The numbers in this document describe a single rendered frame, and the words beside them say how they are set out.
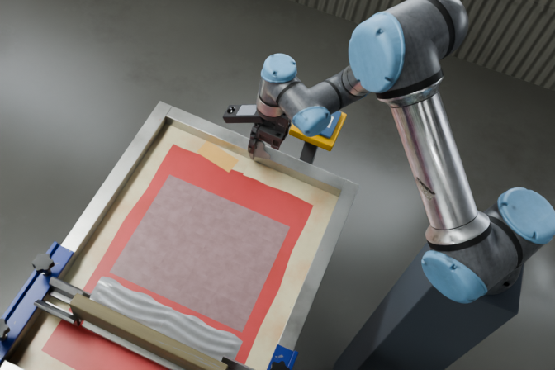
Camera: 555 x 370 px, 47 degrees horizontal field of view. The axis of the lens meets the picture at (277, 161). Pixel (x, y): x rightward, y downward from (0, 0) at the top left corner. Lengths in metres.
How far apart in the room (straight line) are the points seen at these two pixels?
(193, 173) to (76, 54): 1.65
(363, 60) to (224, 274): 0.70
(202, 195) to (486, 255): 0.77
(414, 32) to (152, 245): 0.85
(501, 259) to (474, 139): 2.06
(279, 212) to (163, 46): 1.75
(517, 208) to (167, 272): 0.80
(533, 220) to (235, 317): 0.69
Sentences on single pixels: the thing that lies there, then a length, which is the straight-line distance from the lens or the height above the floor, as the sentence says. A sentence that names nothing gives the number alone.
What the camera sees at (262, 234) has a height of 0.96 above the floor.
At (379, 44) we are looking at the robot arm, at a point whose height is 1.68.
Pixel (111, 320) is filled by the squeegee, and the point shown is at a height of 1.06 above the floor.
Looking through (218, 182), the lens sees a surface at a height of 0.95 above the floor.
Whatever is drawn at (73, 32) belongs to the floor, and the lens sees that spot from 3.33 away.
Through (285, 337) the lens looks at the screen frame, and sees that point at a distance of 1.49.
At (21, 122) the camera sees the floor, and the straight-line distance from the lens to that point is 3.02.
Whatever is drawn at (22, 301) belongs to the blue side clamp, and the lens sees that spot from 1.52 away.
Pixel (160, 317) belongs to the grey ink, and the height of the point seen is 0.96.
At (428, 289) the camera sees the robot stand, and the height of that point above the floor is 1.16.
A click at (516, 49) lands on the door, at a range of 3.49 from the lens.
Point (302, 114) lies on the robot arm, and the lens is 1.39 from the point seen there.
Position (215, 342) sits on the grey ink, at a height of 0.96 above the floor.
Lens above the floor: 2.39
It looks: 56 degrees down
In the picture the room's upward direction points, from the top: 14 degrees clockwise
